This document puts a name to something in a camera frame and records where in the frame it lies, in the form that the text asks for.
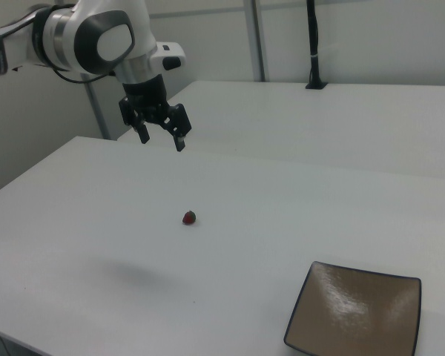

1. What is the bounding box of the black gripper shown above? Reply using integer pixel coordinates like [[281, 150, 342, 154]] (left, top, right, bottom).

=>
[[119, 74, 193, 153]]

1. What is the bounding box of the brown square ceramic plate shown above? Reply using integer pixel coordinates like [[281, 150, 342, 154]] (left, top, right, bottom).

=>
[[283, 260, 423, 356]]

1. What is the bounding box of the grey aluminium partition post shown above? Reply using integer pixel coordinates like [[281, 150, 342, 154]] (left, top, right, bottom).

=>
[[248, 0, 267, 83], [82, 72, 111, 141]]

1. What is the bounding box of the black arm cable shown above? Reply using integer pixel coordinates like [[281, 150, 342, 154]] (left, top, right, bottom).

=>
[[0, 2, 118, 86]]

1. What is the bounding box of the black camera pole with band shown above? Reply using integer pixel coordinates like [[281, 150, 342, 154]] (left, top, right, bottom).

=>
[[304, 0, 329, 91]]

